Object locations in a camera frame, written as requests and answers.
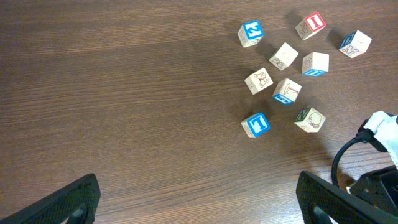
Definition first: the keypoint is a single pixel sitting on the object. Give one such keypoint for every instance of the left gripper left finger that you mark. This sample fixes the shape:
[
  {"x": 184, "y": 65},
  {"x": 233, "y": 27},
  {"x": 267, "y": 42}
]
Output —
[{"x": 74, "y": 203}]

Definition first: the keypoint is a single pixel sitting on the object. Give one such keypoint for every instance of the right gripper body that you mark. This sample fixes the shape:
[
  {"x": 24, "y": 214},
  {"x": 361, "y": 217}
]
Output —
[{"x": 378, "y": 188}]

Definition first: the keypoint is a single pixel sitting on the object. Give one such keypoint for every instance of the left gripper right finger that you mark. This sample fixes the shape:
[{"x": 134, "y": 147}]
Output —
[{"x": 322, "y": 202}]

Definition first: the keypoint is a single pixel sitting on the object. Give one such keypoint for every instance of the blue-top block with L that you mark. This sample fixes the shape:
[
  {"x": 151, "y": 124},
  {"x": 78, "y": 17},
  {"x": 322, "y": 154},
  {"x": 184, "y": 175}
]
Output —
[{"x": 256, "y": 125}]

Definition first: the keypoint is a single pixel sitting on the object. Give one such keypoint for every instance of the sailboat block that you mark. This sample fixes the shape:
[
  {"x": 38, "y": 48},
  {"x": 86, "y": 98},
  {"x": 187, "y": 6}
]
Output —
[{"x": 286, "y": 91}]

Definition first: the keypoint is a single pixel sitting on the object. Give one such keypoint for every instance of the acorn block with green N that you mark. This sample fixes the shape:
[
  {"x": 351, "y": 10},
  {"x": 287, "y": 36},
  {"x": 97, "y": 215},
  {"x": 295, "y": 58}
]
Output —
[{"x": 310, "y": 120}]

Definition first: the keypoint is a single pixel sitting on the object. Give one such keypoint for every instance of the block with 8, blue side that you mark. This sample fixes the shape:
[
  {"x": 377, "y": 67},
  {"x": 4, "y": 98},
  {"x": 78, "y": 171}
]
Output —
[{"x": 315, "y": 64}]

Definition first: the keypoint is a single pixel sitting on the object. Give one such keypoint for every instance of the ice cream cone block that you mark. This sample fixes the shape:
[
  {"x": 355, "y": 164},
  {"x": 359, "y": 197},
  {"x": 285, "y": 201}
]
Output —
[{"x": 355, "y": 44}]

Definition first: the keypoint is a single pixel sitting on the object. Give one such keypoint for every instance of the butterfly block, red side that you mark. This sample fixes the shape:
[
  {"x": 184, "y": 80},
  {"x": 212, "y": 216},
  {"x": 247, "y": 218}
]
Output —
[{"x": 258, "y": 81}]

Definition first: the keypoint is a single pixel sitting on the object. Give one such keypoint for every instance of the block with red E side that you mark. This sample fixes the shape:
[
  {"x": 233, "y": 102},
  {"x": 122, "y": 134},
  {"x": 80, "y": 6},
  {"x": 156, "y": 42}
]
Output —
[{"x": 284, "y": 56}]

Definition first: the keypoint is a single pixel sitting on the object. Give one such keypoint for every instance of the red-top block with I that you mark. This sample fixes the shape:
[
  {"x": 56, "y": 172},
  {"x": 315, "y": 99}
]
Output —
[{"x": 310, "y": 25}]

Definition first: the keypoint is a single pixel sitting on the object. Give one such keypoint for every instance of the blue-top block with 2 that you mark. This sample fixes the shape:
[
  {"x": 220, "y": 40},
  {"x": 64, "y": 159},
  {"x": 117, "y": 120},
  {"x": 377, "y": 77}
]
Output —
[{"x": 250, "y": 33}]

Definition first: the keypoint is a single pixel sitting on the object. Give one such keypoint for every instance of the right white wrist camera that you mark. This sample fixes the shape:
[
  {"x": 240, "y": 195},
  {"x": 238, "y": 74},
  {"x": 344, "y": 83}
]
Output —
[{"x": 383, "y": 128}]

